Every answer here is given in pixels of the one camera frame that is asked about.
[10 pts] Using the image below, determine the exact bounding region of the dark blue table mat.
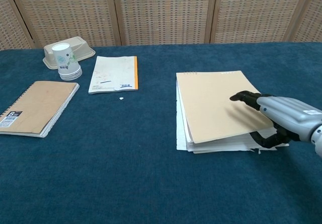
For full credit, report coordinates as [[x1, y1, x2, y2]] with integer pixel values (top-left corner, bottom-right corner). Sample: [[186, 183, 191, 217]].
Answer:
[[0, 41, 322, 224]]

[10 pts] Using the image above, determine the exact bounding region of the white paper cup stack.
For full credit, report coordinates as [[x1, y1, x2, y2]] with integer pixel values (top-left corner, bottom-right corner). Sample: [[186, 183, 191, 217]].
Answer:
[[51, 43, 83, 81]]

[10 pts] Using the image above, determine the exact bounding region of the brown spiral notebook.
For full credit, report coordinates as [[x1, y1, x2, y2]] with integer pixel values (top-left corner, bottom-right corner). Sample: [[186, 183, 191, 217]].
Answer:
[[0, 81, 80, 138]]

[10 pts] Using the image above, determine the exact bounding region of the white orange-edged notepad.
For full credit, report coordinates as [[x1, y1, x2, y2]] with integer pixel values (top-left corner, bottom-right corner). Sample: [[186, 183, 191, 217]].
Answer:
[[88, 55, 139, 95]]

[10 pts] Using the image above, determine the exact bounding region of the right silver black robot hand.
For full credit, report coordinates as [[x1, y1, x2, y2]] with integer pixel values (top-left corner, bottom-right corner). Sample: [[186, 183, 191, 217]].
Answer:
[[229, 90, 322, 150]]

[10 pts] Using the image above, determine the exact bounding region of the tan cover lined notepad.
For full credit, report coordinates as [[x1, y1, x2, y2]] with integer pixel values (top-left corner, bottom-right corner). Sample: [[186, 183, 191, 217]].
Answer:
[[175, 70, 290, 155]]

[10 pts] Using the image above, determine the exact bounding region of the beige pulp food container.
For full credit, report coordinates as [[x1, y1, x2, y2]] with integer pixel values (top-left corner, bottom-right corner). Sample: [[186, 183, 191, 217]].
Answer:
[[42, 35, 97, 70]]

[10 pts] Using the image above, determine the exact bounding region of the woven bamboo folding screen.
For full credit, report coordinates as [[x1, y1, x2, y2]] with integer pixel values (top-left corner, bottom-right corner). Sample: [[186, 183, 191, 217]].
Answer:
[[0, 0, 322, 51]]

